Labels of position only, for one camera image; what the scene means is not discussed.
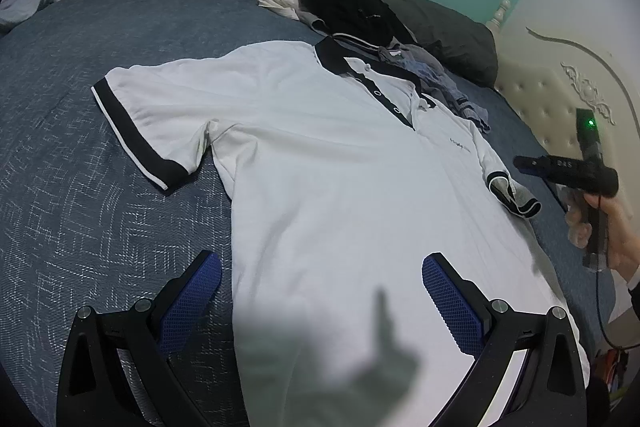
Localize black garment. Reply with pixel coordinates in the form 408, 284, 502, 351
297, 0, 411, 48

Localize black cable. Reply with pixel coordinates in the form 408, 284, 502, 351
594, 267, 632, 354

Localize white polo shirt black trim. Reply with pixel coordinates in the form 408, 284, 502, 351
91, 38, 591, 427

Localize grey garment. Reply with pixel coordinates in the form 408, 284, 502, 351
377, 43, 431, 64

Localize blue checked shorts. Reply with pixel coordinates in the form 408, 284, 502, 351
400, 54, 493, 135

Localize person's dark clothed leg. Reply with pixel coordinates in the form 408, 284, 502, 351
586, 377, 640, 427

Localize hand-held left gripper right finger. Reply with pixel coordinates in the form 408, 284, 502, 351
421, 252, 587, 427

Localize cream tufted headboard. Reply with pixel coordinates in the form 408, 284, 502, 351
484, 0, 640, 218

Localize person's right hand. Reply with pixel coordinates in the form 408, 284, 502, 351
566, 188, 640, 278

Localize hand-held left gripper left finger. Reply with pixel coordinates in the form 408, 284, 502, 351
56, 250, 223, 427

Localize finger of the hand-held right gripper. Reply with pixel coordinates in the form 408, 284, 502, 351
513, 155, 550, 178

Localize bed with blue sheet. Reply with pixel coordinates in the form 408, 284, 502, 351
0, 0, 621, 427

